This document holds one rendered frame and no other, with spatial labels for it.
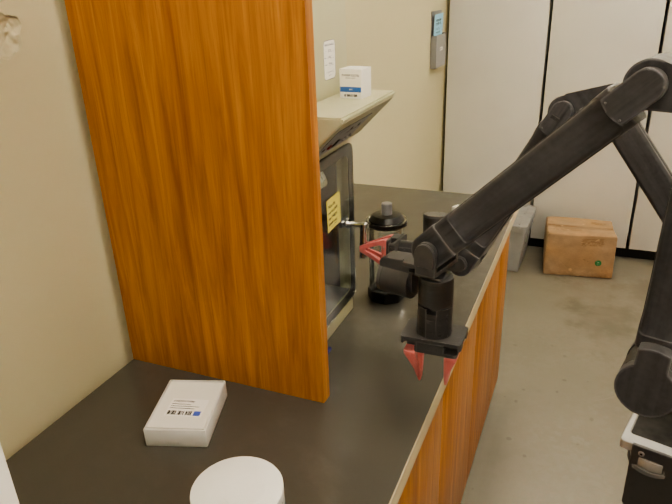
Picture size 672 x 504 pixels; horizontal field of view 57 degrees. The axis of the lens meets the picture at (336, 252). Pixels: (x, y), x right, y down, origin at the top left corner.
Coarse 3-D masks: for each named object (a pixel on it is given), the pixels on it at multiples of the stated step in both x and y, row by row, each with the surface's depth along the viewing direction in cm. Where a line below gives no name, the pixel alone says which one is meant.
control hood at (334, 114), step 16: (336, 96) 132; (368, 96) 131; (384, 96) 132; (320, 112) 117; (336, 112) 116; (352, 112) 116; (368, 112) 126; (320, 128) 113; (336, 128) 112; (320, 144) 114
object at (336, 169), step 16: (320, 160) 131; (336, 160) 138; (352, 160) 147; (320, 176) 131; (336, 176) 139; (352, 176) 148; (336, 192) 140; (352, 192) 150; (352, 208) 151; (336, 240) 144; (352, 240) 154; (336, 256) 145; (352, 256) 155; (336, 272) 146; (352, 272) 157; (336, 288) 148; (352, 288) 158; (336, 304) 149
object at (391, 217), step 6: (384, 204) 158; (390, 204) 158; (378, 210) 163; (384, 210) 159; (390, 210) 159; (372, 216) 160; (378, 216) 159; (384, 216) 159; (390, 216) 158; (396, 216) 158; (402, 216) 160; (372, 222) 159; (378, 222) 157; (384, 222) 157; (390, 222) 157; (396, 222) 157
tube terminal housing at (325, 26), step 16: (320, 0) 123; (336, 0) 130; (320, 16) 124; (336, 16) 131; (320, 32) 125; (336, 32) 132; (320, 48) 126; (336, 48) 133; (320, 64) 127; (336, 64) 134; (320, 80) 128; (336, 80) 135; (320, 96) 128; (352, 304) 164; (336, 320) 154
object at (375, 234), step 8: (368, 216) 163; (376, 224) 158; (400, 224) 157; (376, 232) 159; (384, 232) 158; (392, 232) 158; (400, 232) 159; (376, 248) 160; (376, 264) 162; (376, 272) 163; (376, 288) 165
